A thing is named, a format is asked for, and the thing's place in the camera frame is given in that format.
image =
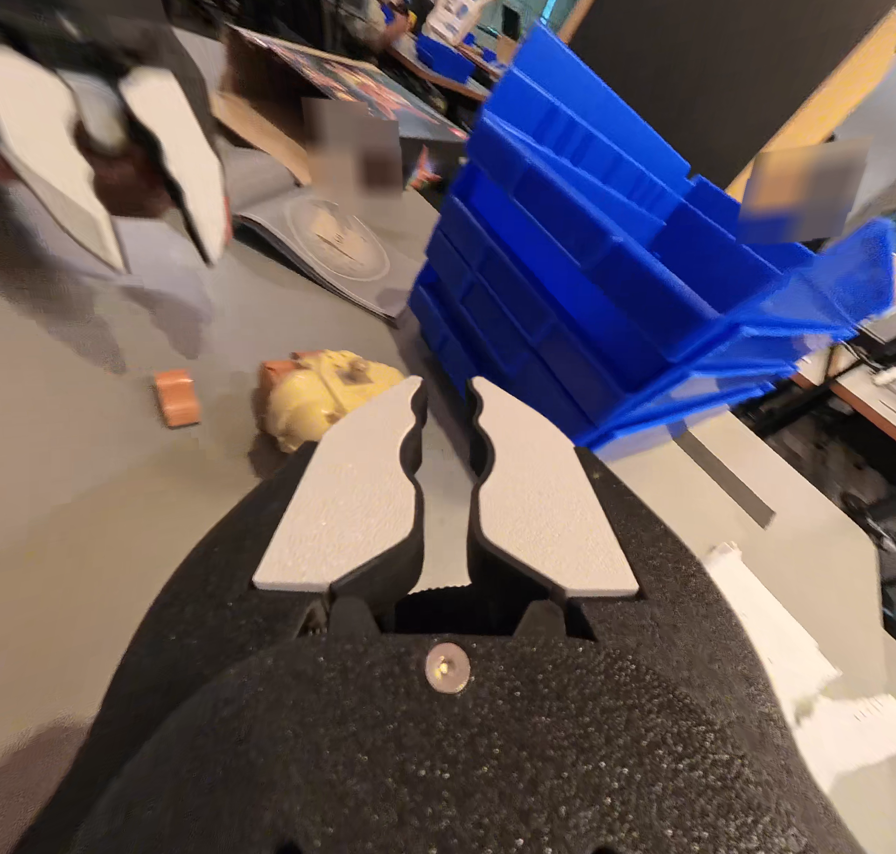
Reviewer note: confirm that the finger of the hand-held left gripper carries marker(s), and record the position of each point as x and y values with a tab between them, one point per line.
182	161
42	133

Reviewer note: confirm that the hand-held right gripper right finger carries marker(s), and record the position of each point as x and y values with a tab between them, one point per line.
553	511

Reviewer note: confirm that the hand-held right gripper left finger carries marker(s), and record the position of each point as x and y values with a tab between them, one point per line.
343	511

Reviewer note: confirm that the tan brick model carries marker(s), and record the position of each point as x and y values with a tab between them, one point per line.
329	399

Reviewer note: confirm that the small brown brick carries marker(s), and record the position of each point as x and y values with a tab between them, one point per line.
176	399

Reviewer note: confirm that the stack of blue plastic bins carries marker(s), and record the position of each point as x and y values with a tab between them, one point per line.
595	273

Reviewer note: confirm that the grey desk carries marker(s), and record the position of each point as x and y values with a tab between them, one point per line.
105	518

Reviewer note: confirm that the printed cardboard box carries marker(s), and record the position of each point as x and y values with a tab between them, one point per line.
336	73

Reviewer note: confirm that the grey instruction booklet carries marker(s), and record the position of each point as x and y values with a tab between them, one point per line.
350	266

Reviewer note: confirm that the blue plastic bin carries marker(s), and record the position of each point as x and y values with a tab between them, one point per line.
444	59

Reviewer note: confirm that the white and blue carton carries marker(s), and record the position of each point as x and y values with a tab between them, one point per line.
462	7

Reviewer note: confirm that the black board with wooden edge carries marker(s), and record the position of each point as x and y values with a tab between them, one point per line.
700	49

